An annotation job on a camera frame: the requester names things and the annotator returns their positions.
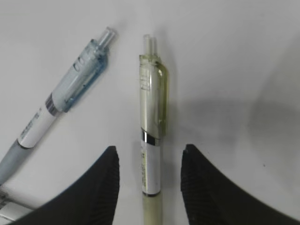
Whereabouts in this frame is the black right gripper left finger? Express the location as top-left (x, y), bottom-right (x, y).
top-left (13, 146), bottom-right (120, 225)

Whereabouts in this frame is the beige patterned ballpoint pen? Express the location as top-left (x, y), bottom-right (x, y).
top-left (139, 34), bottom-right (169, 225)

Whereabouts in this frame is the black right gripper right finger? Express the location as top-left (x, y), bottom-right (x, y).
top-left (180, 144), bottom-right (300, 225)

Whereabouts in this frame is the blue grip ballpoint pen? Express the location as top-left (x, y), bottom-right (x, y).
top-left (0, 27), bottom-right (117, 184)

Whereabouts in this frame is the grey grip ballpoint pen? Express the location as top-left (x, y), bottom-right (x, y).
top-left (0, 188), bottom-right (36, 225)

